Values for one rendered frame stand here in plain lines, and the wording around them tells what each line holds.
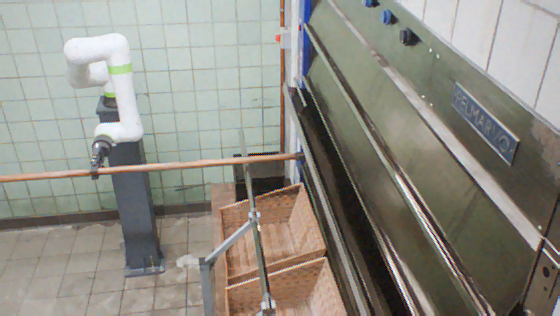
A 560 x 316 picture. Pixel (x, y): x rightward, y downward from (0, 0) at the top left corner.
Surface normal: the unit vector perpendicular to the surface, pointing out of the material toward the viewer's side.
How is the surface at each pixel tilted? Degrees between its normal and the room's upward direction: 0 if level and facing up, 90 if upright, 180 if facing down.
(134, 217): 90
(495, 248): 70
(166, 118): 90
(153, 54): 90
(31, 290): 0
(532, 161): 90
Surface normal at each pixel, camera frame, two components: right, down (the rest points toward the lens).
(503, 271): -0.93, -0.22
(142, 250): 0.16, 0.51
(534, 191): -0.99, 0.07
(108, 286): 0.00, -0.85
